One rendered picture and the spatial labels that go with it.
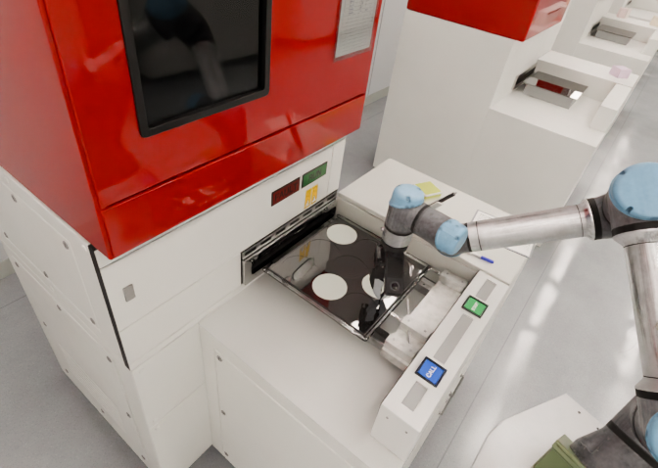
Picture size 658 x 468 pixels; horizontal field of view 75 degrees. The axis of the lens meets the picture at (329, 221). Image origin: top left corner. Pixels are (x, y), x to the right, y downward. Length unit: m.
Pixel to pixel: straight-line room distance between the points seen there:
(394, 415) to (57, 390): 1.60
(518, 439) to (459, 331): 0.28
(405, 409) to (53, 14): 0.90
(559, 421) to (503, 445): 0.18
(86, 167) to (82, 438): 1.50
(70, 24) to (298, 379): 0.88
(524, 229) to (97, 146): 0.89
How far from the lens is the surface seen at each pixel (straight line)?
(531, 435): 1.26
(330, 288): 1.25
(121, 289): 1.01
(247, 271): 1.27
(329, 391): 1.15
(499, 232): 1.10
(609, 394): 2.66
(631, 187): 0.97
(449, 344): 1.14
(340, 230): 1.44
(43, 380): 2.31
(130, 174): 0.80
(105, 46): 0.71
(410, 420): 1.00
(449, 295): 1.36
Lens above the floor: 1.81
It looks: 38 degrees down
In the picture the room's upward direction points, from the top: 8 degrees clockwise
